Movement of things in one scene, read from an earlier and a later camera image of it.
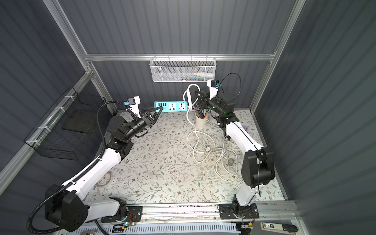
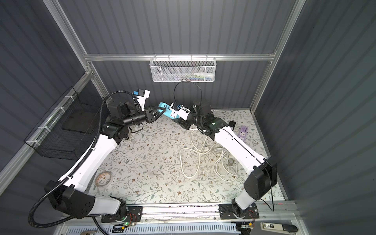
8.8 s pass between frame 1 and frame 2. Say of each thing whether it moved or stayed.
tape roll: stayed
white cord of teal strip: moved
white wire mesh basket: stayed
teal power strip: moved
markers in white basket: stayed
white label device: stayed
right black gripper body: moved
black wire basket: stayed
